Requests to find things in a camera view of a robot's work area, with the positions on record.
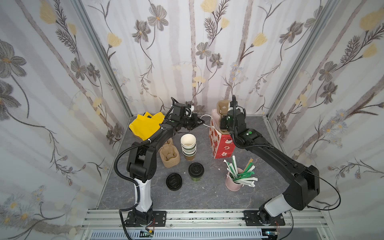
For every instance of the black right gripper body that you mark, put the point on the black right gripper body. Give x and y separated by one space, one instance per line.
226 122

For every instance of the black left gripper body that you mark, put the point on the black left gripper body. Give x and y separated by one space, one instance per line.
191 120

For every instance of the single pulp cup carrier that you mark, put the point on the single pulp cup carrier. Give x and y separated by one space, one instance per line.
222 110

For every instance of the red white paper gift bag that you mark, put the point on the red white paper gift bag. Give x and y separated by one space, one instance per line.
221 142

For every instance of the black plastic cup lid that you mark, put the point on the black plastic cup lid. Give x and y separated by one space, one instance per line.
196 168

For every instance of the green paper coffee cup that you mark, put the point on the green paper coffee cup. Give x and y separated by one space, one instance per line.
196 178

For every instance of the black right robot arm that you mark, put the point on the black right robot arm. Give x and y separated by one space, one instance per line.
304 182

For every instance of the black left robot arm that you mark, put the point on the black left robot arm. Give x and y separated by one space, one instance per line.
138 163

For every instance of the stack of paper cups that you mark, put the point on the stack of paper cups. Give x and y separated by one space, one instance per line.
189 146

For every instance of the stack of pulp cup carriers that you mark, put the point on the stack of pulp cup carriers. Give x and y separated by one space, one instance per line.
169 154

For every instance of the yellow napkin stack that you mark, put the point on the yellow napkin stack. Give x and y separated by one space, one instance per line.
144 126

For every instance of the pink cup with utensils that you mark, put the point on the pink cup with utensils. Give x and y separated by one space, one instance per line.
237 178

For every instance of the stack of black cup lids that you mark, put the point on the stack of black cup lids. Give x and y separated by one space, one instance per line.
174 182

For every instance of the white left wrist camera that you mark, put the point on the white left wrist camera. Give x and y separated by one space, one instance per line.
189 110

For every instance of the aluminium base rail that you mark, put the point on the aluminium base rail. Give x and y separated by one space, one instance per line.
222 224

